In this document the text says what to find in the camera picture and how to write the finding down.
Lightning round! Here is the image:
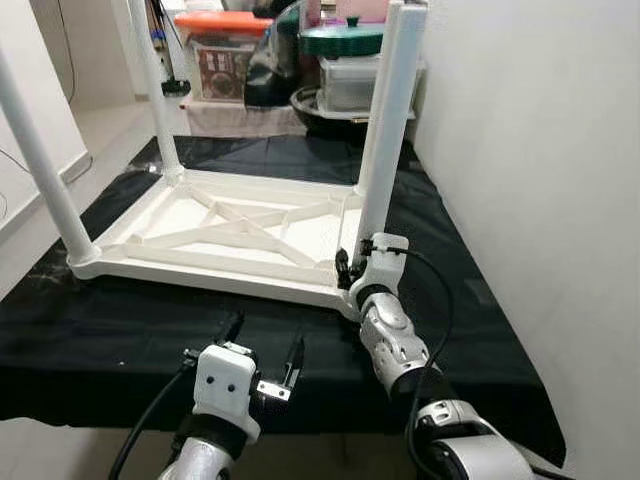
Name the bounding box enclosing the black table cloth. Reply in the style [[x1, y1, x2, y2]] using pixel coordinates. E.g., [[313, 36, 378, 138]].
[[0, 133, 567, 467]]

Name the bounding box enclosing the black round wok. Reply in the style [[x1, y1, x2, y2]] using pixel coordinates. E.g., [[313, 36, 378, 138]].
[[289, 85, 417, 128]]

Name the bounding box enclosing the beige cloth covered bench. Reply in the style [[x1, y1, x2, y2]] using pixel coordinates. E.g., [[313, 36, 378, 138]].
[[184, 98, 307, 138]]

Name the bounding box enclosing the clear plastic storage container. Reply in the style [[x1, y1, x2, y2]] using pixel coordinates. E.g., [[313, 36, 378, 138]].
[[319, 55, 383, 113]]

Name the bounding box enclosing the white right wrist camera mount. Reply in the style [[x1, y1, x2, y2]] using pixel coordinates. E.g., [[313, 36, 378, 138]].
[[352, 232, 412, 303]]

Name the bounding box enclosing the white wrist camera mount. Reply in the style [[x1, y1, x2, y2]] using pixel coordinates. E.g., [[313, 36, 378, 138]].
[[352, 232, 412, 303], [192, 342, 264, 442]]

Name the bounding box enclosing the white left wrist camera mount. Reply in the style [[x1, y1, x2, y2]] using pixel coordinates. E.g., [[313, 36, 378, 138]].
[[192, 342, 264, 442]]

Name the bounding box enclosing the long thin wall cable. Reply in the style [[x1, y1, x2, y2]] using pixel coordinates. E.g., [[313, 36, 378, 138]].
[[0, 148, 93, 193]]

